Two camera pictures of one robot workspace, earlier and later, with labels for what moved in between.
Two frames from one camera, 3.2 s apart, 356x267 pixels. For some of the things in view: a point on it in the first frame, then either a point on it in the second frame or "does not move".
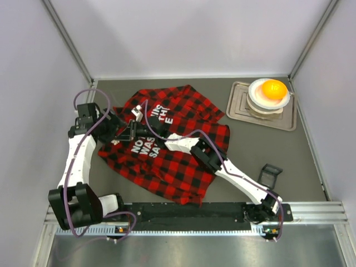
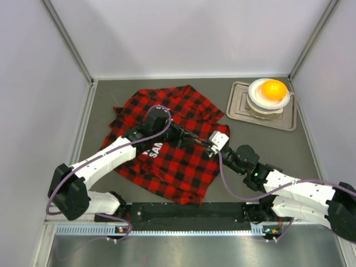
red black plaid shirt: x=146 y=157 does not move
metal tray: x=238 y=109 does not move
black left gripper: x=110 y=122 -> x=179 y=136
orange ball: x=274 y=89 does not move
